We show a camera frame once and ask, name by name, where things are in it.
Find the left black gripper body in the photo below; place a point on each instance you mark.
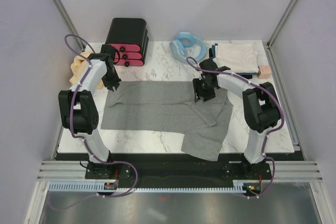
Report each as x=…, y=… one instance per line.
x=111, y=79

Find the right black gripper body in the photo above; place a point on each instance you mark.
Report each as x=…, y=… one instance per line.
x=202, y=88

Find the yellow t shirt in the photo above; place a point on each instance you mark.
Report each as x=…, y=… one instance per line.
x=78, y=66

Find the grey t shirt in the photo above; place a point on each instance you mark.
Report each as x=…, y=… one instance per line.
x=170, y=107

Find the black pink drawer box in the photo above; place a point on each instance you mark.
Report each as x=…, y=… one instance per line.
x=129, y=36

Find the light blue headphones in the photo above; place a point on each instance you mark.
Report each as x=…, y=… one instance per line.
x=182, y=45

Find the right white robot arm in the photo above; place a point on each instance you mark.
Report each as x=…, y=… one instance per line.
x=262, y=111

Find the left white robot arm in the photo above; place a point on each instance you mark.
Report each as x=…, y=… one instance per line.
x=79, y=113

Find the white blue folded t shirt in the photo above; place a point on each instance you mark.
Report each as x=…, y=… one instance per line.
x=239, y=58

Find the pink cube power strip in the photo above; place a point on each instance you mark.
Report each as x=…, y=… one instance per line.
x=264, y=72

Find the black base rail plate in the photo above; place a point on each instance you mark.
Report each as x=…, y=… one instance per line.
x=174, y=170

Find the light blue cable duct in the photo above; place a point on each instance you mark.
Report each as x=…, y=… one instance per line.
x=103, y=187

